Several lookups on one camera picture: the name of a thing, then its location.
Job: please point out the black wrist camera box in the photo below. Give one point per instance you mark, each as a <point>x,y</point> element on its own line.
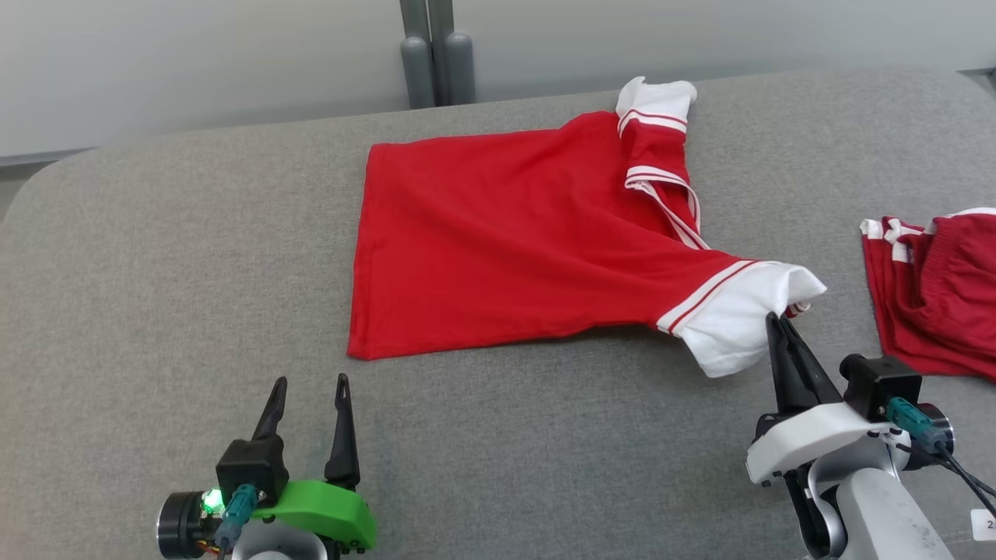
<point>879,385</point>
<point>253,470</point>

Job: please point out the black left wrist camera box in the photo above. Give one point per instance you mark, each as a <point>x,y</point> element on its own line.
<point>253,470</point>

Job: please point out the grey wall baseboard strip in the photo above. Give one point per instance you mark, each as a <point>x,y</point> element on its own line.
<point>39,158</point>

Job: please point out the red shorts with white stripes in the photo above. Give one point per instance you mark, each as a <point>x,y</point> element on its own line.
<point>949,311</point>

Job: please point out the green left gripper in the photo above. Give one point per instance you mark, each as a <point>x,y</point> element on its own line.
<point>327,509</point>

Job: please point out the red and white jersey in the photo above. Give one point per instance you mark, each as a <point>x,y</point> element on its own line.
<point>506,233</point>

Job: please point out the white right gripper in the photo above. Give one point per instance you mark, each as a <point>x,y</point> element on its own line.
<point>809,439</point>

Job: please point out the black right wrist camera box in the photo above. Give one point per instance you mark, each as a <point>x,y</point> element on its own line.
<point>879,385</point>

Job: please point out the grey metal partition post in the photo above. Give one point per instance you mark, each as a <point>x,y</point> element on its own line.
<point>455,62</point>
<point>416,62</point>

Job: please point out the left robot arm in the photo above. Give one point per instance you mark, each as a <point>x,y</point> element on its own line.
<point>179,525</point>

